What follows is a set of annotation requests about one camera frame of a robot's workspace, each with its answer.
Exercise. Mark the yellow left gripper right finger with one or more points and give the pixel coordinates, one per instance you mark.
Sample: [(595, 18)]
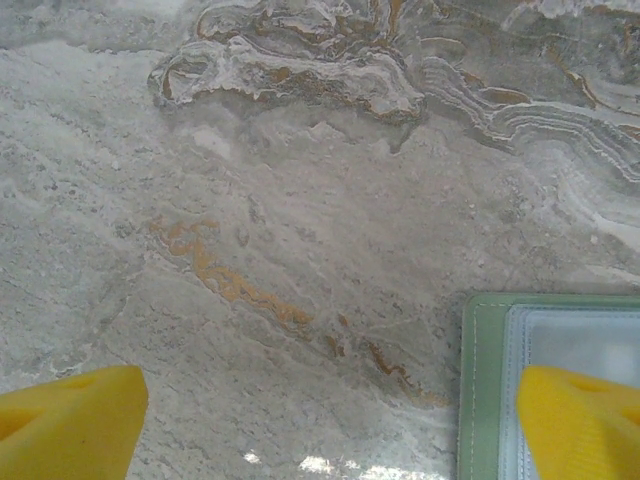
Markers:
[(585, 430)]

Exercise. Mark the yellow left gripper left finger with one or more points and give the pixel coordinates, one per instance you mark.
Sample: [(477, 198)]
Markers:
[(65, 425)]

